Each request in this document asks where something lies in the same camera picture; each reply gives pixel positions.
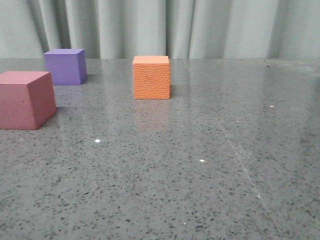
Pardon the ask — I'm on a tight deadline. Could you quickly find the orange foam cube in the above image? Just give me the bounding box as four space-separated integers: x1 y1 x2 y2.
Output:
132 55 171 99

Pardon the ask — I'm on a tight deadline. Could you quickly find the pale green curtain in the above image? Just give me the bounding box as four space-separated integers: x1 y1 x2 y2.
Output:
0 0 320 59

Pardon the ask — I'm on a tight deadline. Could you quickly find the purple foam cube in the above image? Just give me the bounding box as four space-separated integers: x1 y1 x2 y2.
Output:
44 48 87 85

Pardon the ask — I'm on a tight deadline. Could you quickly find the pink foam cube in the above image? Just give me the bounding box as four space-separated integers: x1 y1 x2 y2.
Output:
0 71 57 130

